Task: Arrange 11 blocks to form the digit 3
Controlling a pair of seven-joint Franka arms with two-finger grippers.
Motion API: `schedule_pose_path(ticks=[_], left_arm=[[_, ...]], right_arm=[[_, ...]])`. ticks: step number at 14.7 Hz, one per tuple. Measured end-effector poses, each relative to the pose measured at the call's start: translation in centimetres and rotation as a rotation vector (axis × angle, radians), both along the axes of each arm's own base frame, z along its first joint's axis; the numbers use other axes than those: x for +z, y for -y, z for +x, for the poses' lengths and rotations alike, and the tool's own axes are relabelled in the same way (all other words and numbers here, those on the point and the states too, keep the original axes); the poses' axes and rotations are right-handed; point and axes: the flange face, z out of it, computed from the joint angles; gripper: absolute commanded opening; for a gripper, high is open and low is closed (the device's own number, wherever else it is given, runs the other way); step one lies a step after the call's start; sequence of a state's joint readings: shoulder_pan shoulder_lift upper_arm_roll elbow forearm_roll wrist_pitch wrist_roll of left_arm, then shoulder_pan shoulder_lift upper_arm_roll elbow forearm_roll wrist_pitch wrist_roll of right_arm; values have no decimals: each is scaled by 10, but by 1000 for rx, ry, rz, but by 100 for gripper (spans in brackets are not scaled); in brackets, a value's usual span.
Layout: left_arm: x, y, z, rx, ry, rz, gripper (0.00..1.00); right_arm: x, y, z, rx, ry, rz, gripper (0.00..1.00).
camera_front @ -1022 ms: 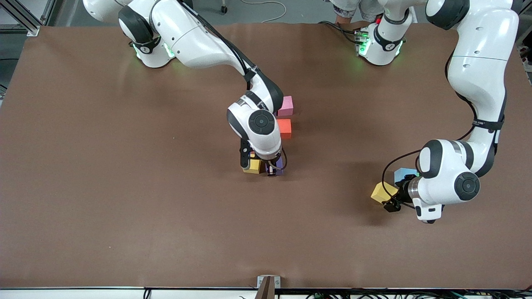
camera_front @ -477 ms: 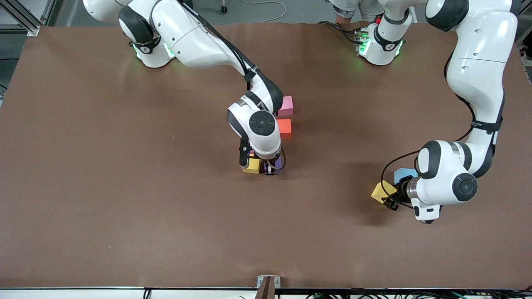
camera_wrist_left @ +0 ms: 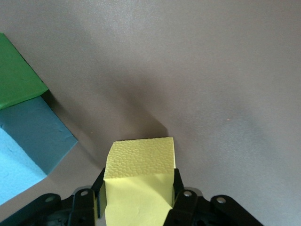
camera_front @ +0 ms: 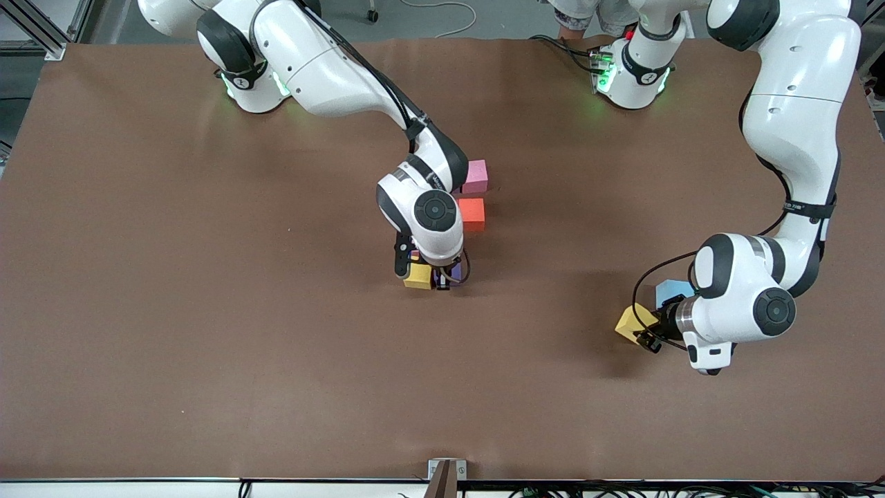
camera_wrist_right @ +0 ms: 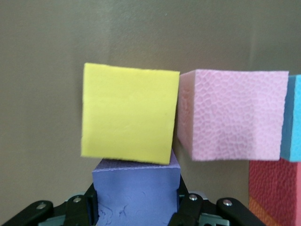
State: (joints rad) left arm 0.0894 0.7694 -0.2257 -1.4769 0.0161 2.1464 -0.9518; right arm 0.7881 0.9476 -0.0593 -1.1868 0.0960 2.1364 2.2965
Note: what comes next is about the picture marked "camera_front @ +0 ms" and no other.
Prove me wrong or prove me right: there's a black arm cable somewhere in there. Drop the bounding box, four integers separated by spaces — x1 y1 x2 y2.
631 86 841 350
294 0 472 284

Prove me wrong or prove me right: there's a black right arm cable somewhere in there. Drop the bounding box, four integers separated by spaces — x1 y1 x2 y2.
294 0 472 284

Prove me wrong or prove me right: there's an orange foam cube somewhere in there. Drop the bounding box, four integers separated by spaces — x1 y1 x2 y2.
458 199 486 232

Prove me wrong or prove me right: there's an aluminium frame profile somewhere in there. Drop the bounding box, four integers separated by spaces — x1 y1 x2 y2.
857 14 885 70
0 0 94 62

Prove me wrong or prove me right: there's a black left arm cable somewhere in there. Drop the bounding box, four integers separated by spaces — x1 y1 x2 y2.
631 86 841 350

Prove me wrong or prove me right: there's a black base cable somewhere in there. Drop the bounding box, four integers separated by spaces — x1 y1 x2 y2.
529 33 597 73

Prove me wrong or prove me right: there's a yellow foam cube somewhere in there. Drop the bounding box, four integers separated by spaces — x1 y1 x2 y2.
615 304 661 345
403 261 434 290

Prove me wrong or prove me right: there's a blue foam cube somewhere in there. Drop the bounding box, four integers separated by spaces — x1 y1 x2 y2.
655 279 696 310

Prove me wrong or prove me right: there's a white table edge rail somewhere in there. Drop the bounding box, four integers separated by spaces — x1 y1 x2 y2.
0 479 885 498

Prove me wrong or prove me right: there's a white floor cable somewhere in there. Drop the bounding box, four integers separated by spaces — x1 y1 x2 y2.
401 0 478 39

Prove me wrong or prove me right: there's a metal table edge bracket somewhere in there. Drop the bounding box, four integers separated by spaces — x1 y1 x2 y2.
427 459 467 498

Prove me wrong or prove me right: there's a brown table mat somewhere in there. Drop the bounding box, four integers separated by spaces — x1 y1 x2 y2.
0 36 885 482

